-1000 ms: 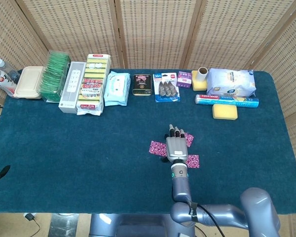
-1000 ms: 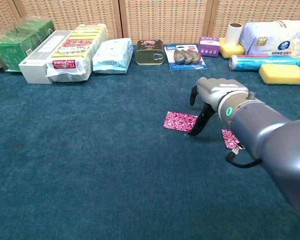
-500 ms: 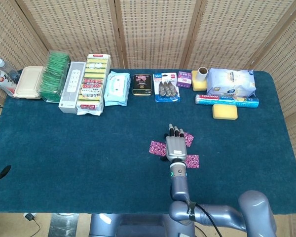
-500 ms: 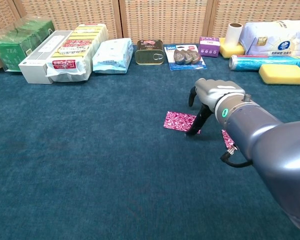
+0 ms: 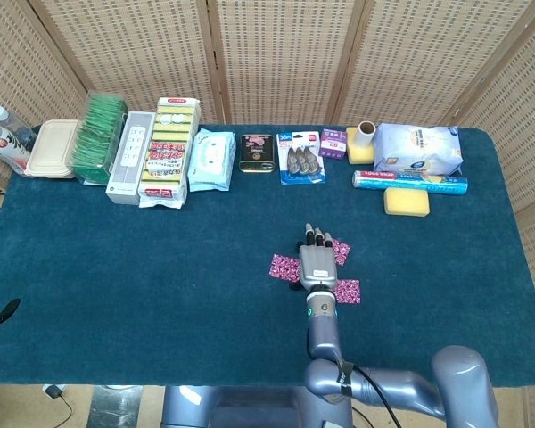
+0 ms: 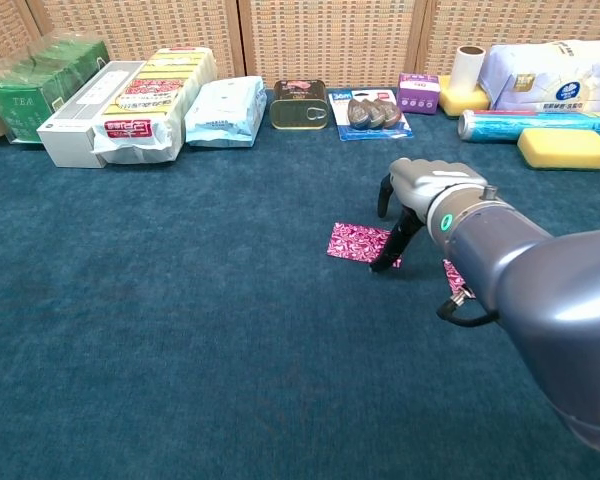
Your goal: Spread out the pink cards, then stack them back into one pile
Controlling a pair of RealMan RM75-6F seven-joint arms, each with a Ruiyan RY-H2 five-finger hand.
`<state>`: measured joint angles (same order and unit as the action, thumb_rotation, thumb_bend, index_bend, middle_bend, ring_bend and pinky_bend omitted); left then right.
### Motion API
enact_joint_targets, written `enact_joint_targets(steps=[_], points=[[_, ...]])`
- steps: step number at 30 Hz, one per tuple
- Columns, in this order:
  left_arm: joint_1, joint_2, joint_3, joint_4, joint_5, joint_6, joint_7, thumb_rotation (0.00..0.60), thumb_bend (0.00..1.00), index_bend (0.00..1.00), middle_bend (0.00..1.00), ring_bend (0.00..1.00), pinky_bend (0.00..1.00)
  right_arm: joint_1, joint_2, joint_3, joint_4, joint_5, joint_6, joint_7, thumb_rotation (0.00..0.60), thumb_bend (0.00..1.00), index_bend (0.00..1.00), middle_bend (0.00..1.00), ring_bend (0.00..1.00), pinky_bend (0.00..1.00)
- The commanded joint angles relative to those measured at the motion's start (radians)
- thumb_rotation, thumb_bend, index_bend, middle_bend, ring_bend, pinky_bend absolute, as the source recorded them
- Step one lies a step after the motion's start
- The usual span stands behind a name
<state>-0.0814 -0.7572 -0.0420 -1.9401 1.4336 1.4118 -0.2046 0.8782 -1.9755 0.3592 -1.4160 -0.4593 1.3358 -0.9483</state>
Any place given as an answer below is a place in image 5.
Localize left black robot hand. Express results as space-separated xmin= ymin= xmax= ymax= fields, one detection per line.
xmin=0 ymin=232 xmax=22 ymax=331

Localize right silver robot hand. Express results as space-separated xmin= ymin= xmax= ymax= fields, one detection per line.
xmin=288 ymin=222 xmax=341 ymax=295

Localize yellow sponge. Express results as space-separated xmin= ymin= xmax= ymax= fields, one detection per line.
xmin=345 ymin=127 xmax=376 ymax=165
xmin=383 ymin=186 xmax=431 ymax=218

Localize blue blister pack brown items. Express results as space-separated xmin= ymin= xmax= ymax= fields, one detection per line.
xmin=276 ymin=130 xmax=327 ymax=186

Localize small purple box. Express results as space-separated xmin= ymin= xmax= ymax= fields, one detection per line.
xmin=318 ymin=128 xmax=349 ymax=161

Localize blue cling wrap roll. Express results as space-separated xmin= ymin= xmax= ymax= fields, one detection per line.
xmin=351 ymin=169 xmax=469 ymax=197

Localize black gold meat tin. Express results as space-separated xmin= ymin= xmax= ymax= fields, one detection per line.
xmin=238 ymin=133 xmax=277 ymax=174

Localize white paper roll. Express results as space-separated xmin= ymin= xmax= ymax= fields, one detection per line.
xmin=358 ymin=120 xmax=377 ymax=151

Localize silver metal floor plate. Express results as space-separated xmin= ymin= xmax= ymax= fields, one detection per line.
xmin=88 ymin=385 xmax=144 ymax=428

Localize white tissue bag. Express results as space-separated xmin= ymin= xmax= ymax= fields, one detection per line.
xmin=373 ymin=122 xmax=465 ymax=176

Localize light blue wet wipes pack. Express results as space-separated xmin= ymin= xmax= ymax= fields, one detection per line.
xmin=187 ymin=128 xmax=237 ymax=193

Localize blue carpet table cover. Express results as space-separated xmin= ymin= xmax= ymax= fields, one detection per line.
xmin=0 ymin=123 xmax=535 ymax=388

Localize grey robot torso base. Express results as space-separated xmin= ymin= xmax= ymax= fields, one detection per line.
xmin=160 ymin=385 xmax=354 ymax=428

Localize white labelled drink bottle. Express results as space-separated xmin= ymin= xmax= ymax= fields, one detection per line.
xmin=0 ymin=119 xmax=32 ymax=176

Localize beige lidded food container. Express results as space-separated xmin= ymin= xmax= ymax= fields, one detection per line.
xmin=24 ymin=119 xmax=80 ymax=179

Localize yellow scouring sponge multipack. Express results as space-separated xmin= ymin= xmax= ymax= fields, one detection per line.
xmin=137 ymin=96 xmax=202 ymax=210

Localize clear bottle white cap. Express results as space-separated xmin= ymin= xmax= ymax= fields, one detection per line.
xmin=0 ymin=105 xmax=37 ymax=148

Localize white power strip box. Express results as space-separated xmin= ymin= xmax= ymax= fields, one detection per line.
xmin=105 ymin=111 xmax=157 ymax=206

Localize clear box green tea bags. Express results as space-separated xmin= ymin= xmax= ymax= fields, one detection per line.
xmin=70 ymin=91 xmax=129 ymax=185

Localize woven wooden folding screen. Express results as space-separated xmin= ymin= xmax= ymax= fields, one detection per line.
xmin=0 ymin=0 xmax=535 ymax=309

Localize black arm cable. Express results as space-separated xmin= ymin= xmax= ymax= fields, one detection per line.
xmin=332 ymin=351 xmax=402 ymax=428

